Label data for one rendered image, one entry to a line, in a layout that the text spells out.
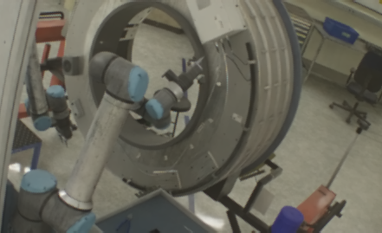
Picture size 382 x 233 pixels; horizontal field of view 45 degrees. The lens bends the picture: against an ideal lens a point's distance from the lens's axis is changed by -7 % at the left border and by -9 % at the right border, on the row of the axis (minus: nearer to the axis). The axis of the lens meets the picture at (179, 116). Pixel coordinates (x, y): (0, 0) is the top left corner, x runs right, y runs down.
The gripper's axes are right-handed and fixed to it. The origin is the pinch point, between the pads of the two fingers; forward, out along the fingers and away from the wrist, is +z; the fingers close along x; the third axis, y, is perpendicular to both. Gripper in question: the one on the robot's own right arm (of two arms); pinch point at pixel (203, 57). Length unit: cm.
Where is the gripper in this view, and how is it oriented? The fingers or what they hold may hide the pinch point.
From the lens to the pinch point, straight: 233.6
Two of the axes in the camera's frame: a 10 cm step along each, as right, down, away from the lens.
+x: 3.4, -1.4, -9.3
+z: 6.7, -6.5, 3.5
